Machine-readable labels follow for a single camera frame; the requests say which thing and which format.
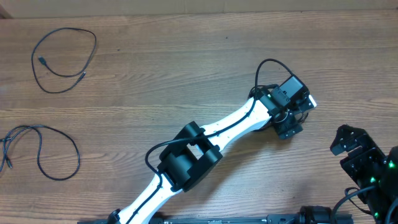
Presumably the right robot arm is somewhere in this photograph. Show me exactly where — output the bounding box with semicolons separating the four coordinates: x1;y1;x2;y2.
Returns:
330;124;397;223

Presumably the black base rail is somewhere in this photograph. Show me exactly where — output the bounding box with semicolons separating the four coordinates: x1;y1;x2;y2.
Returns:
78;206;354;224

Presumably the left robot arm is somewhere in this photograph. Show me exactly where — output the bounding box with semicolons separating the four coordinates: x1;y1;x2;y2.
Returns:
107;75;317;223

